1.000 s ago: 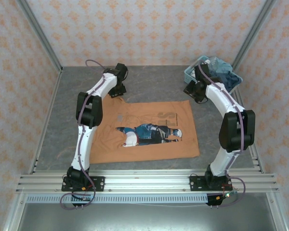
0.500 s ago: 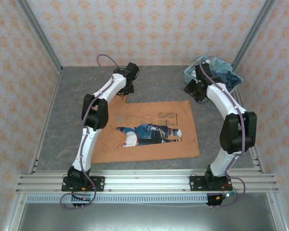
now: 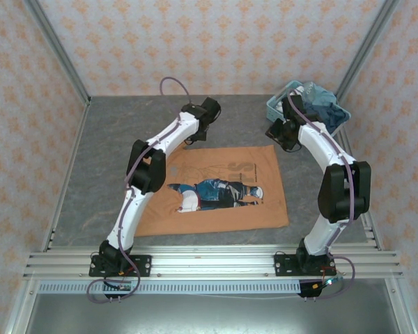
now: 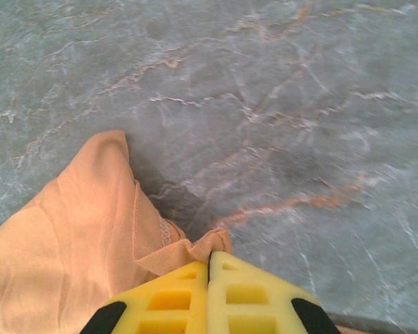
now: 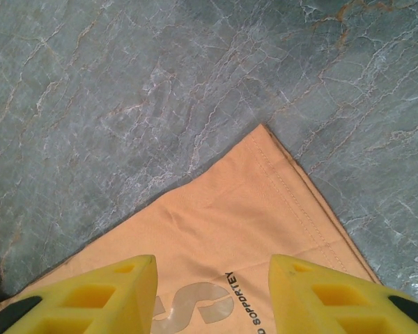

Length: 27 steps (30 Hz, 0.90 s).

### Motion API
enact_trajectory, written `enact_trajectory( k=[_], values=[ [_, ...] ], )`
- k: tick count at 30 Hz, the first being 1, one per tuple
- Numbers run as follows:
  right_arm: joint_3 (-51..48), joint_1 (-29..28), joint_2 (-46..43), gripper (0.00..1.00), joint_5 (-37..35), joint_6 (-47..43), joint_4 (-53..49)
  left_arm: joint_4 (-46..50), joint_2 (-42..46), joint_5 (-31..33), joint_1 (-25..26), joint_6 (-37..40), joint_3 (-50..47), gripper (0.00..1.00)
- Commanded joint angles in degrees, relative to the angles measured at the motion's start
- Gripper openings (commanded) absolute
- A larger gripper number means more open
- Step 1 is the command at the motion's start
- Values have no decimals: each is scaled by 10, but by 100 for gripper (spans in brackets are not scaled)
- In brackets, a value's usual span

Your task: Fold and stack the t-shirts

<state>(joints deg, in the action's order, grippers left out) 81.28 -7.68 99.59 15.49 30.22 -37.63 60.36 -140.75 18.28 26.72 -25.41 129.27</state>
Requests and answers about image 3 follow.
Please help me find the orange printed t-shirt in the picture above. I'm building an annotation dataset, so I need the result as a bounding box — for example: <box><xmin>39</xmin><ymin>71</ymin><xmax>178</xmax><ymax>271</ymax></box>
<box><xmin>134</xmin><ymin>145</ymin><xmax>289</xmax><ymax>238</ymax></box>

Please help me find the light blue perforated plastic basket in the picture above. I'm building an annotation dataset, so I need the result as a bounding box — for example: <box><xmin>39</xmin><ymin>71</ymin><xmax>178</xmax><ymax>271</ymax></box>
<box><xmin>266</xmin><ymin>80</ymin><xmax>352</xmax><ymax>136</ymax></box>

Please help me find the light blue t-shirt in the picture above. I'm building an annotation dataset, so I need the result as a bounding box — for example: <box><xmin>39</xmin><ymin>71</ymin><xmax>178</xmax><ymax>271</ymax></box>
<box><xmin>303</xmin><ymin>81</ymin><xmax>339</xmax><ymax>109</ymax></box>

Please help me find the dark blue t-shirt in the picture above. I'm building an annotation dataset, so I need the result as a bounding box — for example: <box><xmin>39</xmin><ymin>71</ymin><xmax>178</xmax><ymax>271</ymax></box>
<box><xmin>301</xmin><ymin>102</ymin><xmax>346</xmax><ymax>135</ymax></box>

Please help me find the aluminium corner post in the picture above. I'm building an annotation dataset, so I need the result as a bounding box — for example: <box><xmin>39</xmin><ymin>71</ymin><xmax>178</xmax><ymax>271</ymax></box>
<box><xmin>22</xmin><ymin>0</ymin><xmax>92</xmax><ymax>106</ymax></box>
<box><xmin>335</xmin><ymin>0</ymin><xmax>401</xmax><ymax>101</ymax></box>

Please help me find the aluminium table side rail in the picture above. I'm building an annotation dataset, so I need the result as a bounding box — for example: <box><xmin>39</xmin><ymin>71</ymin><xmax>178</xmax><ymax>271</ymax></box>
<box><xmin>336</xmin><ymin>130</ymin><xmax>384</xmax><ymax>252</ymax></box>
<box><xmin>41</xmin><ymin>100</ymin><xmax>91</xmax><ymax>252</ymax></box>

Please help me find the aluminium mounting rail frame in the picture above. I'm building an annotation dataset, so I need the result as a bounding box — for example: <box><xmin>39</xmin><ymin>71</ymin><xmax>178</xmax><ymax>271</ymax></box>
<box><xmin>22</xmin><ymin>243</ymin><xmax>403</xmax><ymax>280</ymax></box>

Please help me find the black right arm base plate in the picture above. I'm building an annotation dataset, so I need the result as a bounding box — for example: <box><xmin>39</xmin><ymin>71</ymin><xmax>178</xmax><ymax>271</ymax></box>
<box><xmin>274</xmin><ymin>253</ymin><xmax>337</xmax><ymax>278</ymax></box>

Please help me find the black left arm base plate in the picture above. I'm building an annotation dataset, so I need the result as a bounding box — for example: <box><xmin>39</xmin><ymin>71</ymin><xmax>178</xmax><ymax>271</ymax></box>
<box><xmin>88</xmin><ymin>254</ymin><xmax>153</xmax><ymax>278</ymax></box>

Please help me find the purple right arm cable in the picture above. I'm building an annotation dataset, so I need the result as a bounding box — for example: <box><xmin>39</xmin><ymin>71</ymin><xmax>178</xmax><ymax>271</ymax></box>
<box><xmin>286</xmin><ymin>88</ymin><xmax>362</xmax><ymax>301</ymax></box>

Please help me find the white slotted cable duct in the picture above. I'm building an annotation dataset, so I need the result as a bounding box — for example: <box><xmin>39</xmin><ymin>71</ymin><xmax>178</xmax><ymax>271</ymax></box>
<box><xmin>38</xmin><ymin>280</ymin><xmax>302</xmax><ymax>294</ymax></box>

